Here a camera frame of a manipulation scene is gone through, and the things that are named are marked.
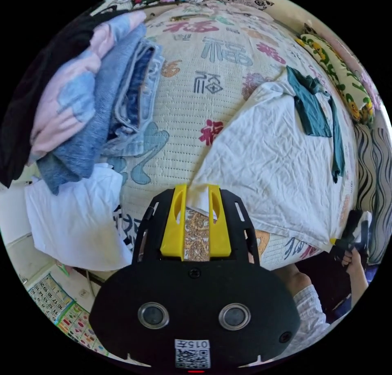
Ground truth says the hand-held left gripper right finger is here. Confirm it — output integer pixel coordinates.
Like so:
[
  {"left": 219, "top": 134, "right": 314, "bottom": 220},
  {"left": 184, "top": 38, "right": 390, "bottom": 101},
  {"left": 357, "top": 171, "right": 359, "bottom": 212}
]
[{"left": 208, "top": 184, "right": 232, "bottom": 257}]

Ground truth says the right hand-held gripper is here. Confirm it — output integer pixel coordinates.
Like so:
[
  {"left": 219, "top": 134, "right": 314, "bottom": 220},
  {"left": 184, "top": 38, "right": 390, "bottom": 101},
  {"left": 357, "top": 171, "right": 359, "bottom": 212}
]
[{"left": 330, "top": 209, "right": 370, "bottom": 261}]

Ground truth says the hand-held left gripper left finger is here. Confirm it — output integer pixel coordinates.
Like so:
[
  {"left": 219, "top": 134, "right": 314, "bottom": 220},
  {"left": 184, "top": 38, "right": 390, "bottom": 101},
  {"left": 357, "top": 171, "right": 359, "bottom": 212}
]
[{"left": 160, "top": 184, "right": 188, "bottom": 257}]

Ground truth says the white t-shirt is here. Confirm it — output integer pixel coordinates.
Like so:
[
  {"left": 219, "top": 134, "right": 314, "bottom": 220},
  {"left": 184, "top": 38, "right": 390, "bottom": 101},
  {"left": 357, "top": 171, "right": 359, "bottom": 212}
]
[{"left": 186, "top": 80, "right": 350, "bottom": 254}]

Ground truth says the person's right forearm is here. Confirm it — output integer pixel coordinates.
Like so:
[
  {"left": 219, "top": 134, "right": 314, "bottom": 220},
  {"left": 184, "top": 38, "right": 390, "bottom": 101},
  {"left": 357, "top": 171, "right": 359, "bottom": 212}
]
[{"left": 347, "top": 264, "right": 370, "bottom": 293}]

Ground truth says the person's left forearm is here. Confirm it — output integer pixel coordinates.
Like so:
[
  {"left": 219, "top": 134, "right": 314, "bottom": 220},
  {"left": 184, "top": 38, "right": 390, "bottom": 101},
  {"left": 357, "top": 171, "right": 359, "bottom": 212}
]
[{"left": 277, "top": 263, "right": 331, "bottom": 356}]

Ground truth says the person's right hand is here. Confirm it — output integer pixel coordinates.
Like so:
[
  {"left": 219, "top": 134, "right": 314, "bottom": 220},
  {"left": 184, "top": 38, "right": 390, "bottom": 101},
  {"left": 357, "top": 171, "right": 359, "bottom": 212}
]
[{"left": 341, "top": 247, "right": 364, "bottom": 269}]

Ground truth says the person's body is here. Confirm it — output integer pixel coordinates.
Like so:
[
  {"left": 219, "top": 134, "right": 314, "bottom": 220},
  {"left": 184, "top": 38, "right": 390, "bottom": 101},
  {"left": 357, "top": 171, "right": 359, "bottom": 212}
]
[{"left": 301, "top": 250, "right": 356, "bottom": 317}]

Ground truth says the bed with printed quilt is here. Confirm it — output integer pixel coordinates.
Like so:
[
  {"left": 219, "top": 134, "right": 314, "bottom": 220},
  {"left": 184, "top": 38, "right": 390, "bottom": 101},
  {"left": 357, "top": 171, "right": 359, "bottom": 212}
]
[{"left": 91, "top": 0, "right": 363, "bottom": 272}]

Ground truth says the teal garment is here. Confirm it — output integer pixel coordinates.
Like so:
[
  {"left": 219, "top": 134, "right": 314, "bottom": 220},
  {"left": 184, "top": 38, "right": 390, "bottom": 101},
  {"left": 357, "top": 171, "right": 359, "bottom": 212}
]
[{"left": 286, "top": 65, "right": 346, "bottom": 184}]

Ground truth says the colourful number poster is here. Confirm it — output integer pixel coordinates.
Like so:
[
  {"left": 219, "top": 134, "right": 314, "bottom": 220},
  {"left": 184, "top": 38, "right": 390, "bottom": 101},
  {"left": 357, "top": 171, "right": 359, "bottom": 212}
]
[{"left": 27, "top": 273, "right": 109, "bottom": 357}]

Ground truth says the pile of clothes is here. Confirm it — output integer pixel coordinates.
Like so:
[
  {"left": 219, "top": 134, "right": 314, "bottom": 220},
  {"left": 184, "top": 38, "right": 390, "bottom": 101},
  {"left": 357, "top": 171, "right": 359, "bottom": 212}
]
[{"left": 0, "top": 9, "right": 169, "bottom": 272}]

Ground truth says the yellow green cartoon print pillow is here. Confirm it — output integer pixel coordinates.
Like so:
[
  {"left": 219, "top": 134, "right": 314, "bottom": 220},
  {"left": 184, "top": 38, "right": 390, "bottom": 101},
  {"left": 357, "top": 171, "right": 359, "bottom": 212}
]
[{"left": 296, "top": 33, "right": 375, "bottom": 125}]

